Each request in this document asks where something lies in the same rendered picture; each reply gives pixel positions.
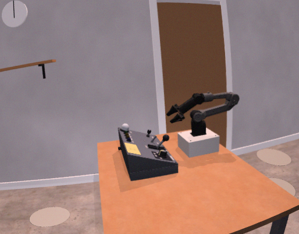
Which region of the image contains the black angled console housing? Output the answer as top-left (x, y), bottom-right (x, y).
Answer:
top-left (118, 123), bottom-right (179, 181)

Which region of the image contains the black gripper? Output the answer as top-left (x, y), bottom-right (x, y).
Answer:
top-left (167, 103), bottom-right (188, 123)

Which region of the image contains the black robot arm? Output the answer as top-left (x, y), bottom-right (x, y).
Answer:
top-left (184, 92), bottom-right (239, 137)

